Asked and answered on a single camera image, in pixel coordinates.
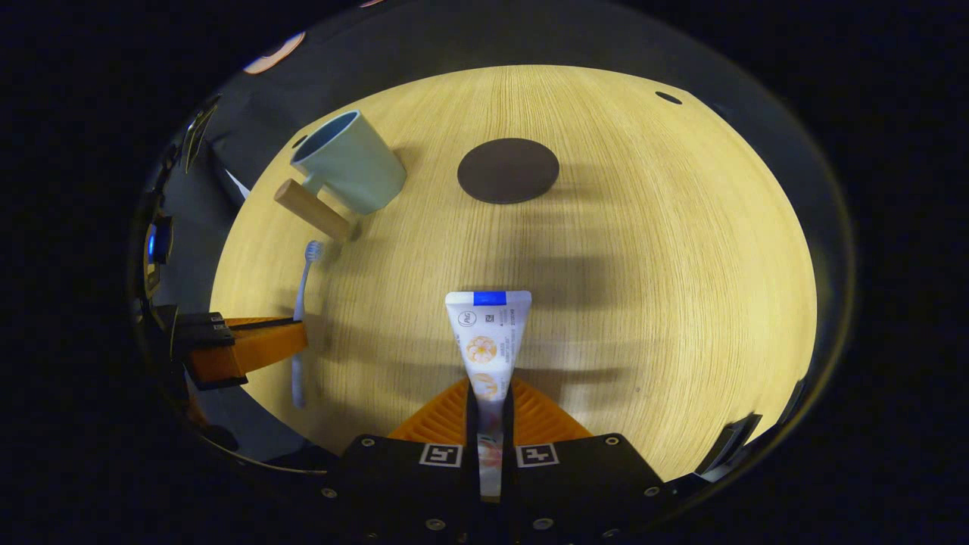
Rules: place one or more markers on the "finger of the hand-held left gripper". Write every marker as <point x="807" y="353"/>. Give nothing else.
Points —
<point x="257" y="348"/>

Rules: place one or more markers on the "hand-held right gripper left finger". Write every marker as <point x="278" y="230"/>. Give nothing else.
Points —
<point x="401" y="477"/>

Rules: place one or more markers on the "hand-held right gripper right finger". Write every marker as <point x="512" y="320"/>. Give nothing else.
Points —
<point x="575" y="477"/>

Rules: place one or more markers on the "white toothbrush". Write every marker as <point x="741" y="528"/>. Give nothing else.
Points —
<point x="302" y="291"/>

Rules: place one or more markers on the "white toothpaste tube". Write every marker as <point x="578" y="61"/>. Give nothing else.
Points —
<point x="488" y="341"/>

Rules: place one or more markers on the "dark round coaster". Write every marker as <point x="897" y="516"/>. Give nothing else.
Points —
<point x="507" y="170"/>

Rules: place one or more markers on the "black plastic frame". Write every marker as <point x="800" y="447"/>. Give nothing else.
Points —
<point x="730" y="443"/>

